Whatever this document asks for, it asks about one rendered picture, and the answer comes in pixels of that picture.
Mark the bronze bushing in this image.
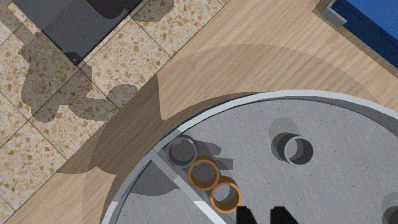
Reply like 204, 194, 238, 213
188, 155, 219, 191
209, 176, 242, 213

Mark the blue open-top crate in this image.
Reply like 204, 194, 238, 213
331, 0, 398, 69

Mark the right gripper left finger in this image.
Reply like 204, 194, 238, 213
236, 206, 257, 224

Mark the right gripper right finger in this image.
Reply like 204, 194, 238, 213
270, 206, 299, 224

